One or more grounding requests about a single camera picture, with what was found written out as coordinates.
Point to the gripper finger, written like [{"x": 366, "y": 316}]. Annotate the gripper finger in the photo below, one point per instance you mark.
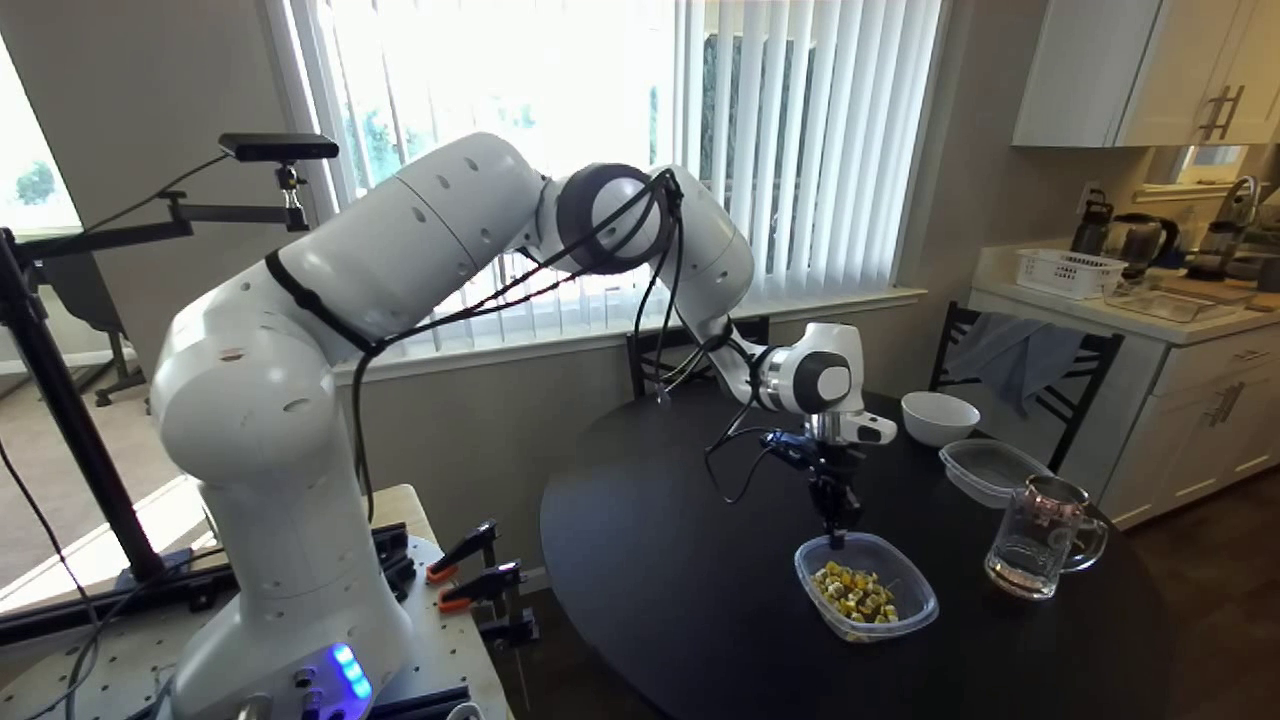
[
  {"x": 850, "y": 505},
  {"x": 826, "y": 505}
]

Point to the white wall cabinet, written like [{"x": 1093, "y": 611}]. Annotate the white wall cabinet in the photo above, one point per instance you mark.
[{"x": 1100, "y": 70}]

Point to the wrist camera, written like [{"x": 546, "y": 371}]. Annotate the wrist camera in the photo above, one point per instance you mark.
[{"x": 790, "y": 447}]

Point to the glass kettle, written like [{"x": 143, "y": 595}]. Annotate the glass kettle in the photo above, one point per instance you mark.
[{"x": 1140, "y": 245}]

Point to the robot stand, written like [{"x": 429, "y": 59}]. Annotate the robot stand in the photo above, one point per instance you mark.
[{"x": 455, "y": 650}]

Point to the window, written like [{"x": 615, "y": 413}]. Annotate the window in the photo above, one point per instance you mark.
[{"x": 500, "y": 80}]

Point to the camera on mount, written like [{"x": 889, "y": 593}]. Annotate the camera on mount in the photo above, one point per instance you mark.
[{"x": 60, "y": 400}]

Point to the black chair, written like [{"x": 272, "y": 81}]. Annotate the black chair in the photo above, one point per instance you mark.
[
  {"x": 1085, "y": 385},
  {"x": 650, "y": 355}
]

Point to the heap of yellow candy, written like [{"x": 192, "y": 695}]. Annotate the heap of yellow candy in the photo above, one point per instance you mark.
[{"x": 855, "y": 593}]

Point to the white bowl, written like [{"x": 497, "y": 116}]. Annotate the white bowl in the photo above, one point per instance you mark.
[{"x": 938, "y": 420}]

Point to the orange and black clamp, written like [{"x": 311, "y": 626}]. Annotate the orange and black clamp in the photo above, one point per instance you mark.
[
  {"x": 490, "y": 585},
  {"x": 465, "y": 550}
]

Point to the clear plastic tray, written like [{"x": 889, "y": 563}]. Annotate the clear plastic tray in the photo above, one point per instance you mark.
[{"x": 1170, "y": 304}]

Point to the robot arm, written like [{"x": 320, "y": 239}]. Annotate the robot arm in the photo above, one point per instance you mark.
[{"x": 300, "y": 420}]

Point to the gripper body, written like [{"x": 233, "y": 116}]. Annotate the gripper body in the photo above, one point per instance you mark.
[{"x": 842, "y": 462}]

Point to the clear lunch box lid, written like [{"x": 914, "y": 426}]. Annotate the clear lunch box lid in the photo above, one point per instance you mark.
[{"x": 992, "y": 468}]

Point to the glass mug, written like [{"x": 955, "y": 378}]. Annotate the glass mug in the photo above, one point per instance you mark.
[{"x": 1035, "y": 540}]

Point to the grey cloth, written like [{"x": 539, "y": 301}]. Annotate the grey cloth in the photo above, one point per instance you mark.
[{"x": 1015, "y": 355}]

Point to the white kitchen counter cabinet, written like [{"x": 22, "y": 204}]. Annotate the white kitchen counter cabinet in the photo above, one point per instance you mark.
[{"x": 1200, "y": 420}]

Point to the clear plastic lunch box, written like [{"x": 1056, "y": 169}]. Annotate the clear plastic lunch box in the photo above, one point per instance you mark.
[{"x": 905, "y": 590}]

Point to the white vertical blinds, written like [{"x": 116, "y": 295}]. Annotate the white vertical blinds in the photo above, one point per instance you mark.
[{"x": 820, "y": 140}]

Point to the white plastic basket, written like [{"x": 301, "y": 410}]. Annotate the white plastic basket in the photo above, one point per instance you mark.
[{"x": 1068, "y": 273}]

